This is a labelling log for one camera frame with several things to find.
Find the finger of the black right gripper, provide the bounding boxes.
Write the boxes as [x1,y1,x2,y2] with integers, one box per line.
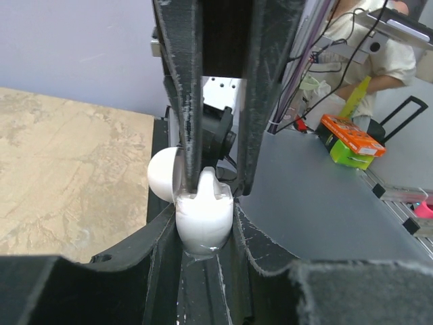
[153,1,203,192]
[237,1,305,196]

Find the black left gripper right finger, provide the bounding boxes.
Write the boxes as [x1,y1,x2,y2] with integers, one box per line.
[231,207,432,324]

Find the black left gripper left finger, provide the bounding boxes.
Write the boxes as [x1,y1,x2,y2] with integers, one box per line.
[1,205,182,324]

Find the white earbud charging case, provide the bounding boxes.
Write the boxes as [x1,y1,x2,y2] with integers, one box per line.
[147,147,234,259]

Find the white earbud one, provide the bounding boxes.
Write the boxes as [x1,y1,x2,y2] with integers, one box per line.
[197,167,217,200]

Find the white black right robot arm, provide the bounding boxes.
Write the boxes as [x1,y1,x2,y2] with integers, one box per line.
[153,0,305,196]

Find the person in white shirt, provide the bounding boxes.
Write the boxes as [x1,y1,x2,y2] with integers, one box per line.
[310,1,416,119]

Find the orange green boxes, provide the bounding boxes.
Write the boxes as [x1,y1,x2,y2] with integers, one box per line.
[316,114,386,170]

